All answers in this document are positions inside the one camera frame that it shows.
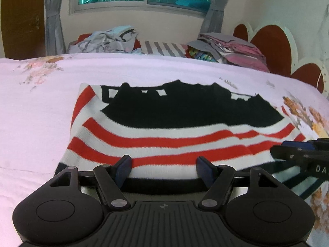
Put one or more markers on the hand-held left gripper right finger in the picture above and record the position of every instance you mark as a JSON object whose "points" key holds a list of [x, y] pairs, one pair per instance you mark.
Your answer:
{"points": [[204, 171]]}

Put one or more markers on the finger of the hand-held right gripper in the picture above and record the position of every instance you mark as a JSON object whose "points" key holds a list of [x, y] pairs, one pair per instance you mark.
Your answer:
{"points": [[287, 154], [298, 144]]}

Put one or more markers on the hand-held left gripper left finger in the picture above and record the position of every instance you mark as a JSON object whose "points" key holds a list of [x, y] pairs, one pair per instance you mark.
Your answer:
{"points": [[124, 169]]}

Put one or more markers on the striped knit sweater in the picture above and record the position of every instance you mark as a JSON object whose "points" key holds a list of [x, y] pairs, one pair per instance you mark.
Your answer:
{"points": [[167, 136]]}

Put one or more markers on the stack of folded pink clothes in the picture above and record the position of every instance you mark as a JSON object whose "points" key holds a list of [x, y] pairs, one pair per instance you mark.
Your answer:
{"points": [[239, 50]]}

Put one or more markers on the pile of grey clothes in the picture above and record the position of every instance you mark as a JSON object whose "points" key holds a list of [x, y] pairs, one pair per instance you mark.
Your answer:
{"points": [[105, 40]]}

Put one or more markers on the scalloped brown headboard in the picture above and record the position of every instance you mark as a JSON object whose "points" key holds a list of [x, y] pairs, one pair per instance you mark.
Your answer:
{"points": [[275, 46]]}

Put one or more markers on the pink floral bed sheet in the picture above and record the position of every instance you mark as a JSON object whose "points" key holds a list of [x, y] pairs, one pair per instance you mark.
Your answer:
{"points": [[33, 123]]}

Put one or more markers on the colourful printed cloth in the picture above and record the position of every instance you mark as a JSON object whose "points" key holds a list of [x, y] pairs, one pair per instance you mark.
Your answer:
{"points": [[203, 55]]}

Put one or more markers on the grey striped cloth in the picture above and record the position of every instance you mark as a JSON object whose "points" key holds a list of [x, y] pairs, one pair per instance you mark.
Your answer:
{"points": [[162, 49]]}

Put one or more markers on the grey curtain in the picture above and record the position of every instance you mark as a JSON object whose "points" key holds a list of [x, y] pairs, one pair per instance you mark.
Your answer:
{"points": [[54, 18], [216, 10]]}

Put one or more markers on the teal cloth on windowsill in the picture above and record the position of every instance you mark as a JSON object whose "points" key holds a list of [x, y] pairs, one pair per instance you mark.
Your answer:
{"points": [[191, 4]]}

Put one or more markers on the brown wooden door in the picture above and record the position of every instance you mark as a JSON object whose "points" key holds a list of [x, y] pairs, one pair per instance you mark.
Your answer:
{"points": [[21, 20]]}

